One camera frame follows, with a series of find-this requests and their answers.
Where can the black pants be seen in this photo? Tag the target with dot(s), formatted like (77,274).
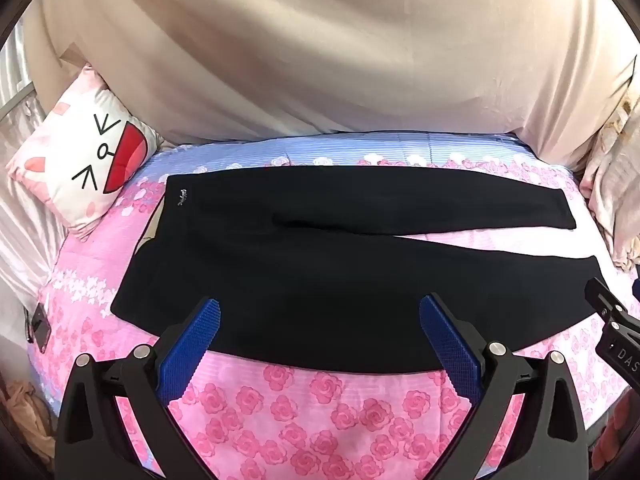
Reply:
(300,270)

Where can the pink floral blanket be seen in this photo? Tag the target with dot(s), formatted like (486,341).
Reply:
(300,410)

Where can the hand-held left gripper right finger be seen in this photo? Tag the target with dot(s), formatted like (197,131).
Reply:
(450,345)

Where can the black phone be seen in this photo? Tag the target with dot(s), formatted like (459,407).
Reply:
(39,327)

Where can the beige curtain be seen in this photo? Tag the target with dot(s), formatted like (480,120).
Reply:
(325,60)

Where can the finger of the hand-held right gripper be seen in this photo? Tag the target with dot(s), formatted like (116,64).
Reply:
(602,296)

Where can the brown bag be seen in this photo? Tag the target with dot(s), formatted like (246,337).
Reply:
(25,420)

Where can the cartoon face pillow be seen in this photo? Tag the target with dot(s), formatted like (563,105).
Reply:
(65,160)

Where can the cream patterned quilt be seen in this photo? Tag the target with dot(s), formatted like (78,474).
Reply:
(615,185)

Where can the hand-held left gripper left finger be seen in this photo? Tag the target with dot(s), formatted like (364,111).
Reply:
(192,345)

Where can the pale pink satin cloth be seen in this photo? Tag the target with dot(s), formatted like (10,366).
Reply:
(20,240)

